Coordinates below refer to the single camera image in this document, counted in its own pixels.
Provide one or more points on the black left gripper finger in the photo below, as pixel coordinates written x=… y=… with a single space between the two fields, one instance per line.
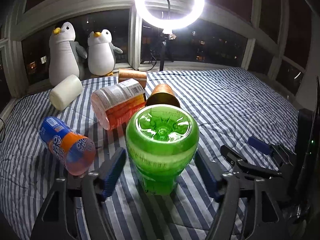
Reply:
x=236 y=161

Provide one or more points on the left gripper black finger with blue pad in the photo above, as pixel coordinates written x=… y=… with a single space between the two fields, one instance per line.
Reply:
x=251 y=200
x=57 y=216

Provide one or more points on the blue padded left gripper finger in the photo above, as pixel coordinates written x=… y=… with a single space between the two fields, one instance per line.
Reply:
x=279 y=153

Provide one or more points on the green plastic bottle cup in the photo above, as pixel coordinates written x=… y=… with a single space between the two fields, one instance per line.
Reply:
x=161 y=140

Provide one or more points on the brown round cup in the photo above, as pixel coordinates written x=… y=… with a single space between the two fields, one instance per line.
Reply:
x=162 y=94

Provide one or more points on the white plastic cup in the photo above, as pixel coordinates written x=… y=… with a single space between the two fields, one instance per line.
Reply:
x=63 y=94

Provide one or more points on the clear orange plastic bottle cup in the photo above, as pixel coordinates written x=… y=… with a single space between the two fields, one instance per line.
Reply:
x=116 y=104

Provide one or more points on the brown paper cup lying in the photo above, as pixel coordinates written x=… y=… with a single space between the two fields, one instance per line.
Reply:
x=126 y=74

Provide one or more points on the blue white striped quilt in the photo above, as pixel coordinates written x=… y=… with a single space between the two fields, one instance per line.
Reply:
x=230 y=105

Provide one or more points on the blue orange Arctic Ocean bottle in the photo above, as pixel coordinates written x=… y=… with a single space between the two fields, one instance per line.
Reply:
x=75 y=152

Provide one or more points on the large plush penguin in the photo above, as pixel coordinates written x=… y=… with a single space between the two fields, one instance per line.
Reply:
x=66 y=55

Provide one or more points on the small plush penguin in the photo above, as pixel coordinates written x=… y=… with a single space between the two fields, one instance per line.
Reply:
x=101 y=53

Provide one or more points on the black ring light stand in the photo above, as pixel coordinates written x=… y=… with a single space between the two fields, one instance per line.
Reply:
x=154 y=47

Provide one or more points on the bright ring light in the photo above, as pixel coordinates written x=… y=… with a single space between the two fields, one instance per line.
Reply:
x=180 y=23

